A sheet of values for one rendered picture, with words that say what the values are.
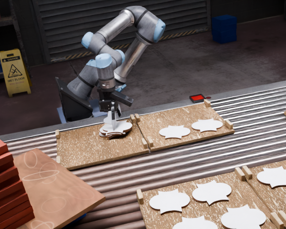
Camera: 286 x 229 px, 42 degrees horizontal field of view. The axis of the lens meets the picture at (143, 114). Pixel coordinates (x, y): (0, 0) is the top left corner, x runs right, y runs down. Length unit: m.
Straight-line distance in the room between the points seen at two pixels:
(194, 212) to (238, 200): 0.17
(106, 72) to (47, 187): 0.61
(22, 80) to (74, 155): 3.64
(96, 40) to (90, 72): 0.41
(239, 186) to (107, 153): 0.61
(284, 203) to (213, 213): 0.25
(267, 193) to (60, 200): 0.72
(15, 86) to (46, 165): 3.86
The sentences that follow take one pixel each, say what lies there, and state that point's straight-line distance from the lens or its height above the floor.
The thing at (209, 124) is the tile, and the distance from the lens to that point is 1.82.
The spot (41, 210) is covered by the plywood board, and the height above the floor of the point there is 1.04.
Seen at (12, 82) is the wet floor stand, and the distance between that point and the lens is 5.31.
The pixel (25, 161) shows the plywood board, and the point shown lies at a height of 1.04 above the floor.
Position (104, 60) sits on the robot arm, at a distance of 1.69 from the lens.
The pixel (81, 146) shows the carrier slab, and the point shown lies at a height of 0.94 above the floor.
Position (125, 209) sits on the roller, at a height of 0.91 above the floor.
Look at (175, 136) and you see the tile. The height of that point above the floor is 0.94.
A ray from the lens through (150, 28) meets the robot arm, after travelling 2.05.
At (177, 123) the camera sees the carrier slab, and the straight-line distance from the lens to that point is 1.86.
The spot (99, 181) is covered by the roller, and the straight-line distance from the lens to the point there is 1.55.
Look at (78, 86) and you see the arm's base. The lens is 2.20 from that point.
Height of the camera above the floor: 1.81
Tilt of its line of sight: 26 degrees down
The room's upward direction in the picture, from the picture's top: 7 degrees counter-clockwise
